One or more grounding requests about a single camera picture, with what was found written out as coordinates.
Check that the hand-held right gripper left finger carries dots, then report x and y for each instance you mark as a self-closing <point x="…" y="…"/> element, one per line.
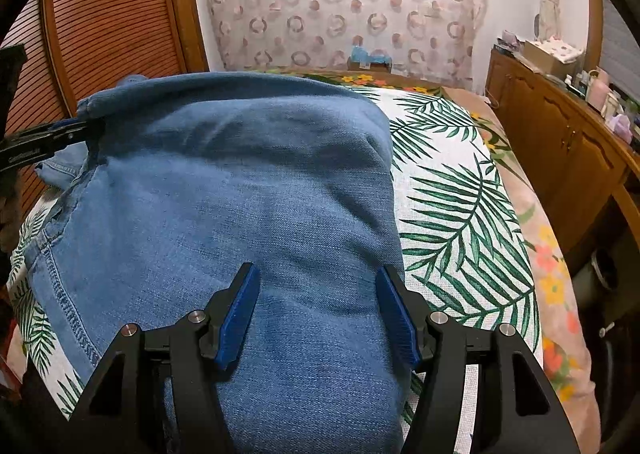
<point x="240" y="319"/>

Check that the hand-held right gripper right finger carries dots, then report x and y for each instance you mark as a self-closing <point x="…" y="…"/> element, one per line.
<point x="397" y="319"/>

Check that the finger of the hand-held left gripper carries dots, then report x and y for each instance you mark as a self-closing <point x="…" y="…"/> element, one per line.
<point x="45" y="141"/>

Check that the blue denim pants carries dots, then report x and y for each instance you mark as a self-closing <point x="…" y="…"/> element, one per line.
<point x="225" y="194"/>

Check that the person's left hand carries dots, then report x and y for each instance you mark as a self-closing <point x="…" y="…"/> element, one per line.
<point x="9" y="214"/>

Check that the wooden louvered door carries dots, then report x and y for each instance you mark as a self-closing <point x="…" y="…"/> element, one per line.
<point x="110" y="24"/>

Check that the leaf-print bedsheet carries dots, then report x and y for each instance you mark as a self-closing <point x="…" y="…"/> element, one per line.
<point x="465" y="214"/>

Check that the floral blanket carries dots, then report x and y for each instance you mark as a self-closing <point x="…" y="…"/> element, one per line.
<point x="555" y="284"/>

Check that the wooden cabinet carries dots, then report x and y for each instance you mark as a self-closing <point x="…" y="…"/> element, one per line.
<point x="555" y="134"/>

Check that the cardboard box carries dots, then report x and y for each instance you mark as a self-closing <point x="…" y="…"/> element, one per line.
<point x="372" y="66"/>

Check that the blue fluffy cloth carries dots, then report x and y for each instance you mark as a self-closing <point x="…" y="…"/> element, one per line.
<point x="367" y="55"/>

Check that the purple tissue pack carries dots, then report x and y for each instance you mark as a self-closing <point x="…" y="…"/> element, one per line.
<point x="620" y="126"/>

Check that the purple bag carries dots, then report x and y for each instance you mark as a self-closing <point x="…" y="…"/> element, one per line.
<point x="510" y="41"/>

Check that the cream cup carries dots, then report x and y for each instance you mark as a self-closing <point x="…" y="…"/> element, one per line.
<point x="611" y="105"/>

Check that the polka-dot box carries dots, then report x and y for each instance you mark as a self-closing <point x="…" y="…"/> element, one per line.
<point x="552" y="56"/>

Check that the pink kettle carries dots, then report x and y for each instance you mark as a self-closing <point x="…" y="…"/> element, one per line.
<point x="598" y="89"/>

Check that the circle-patterned sheer curtain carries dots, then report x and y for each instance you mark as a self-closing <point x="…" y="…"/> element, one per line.
<point x="345" y="4"/>

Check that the small white fan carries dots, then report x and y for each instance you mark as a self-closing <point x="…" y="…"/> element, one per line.
<point x="538" y="26"/>

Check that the window blind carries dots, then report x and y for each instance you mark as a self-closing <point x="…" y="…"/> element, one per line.
<point x="622" y="34"/>

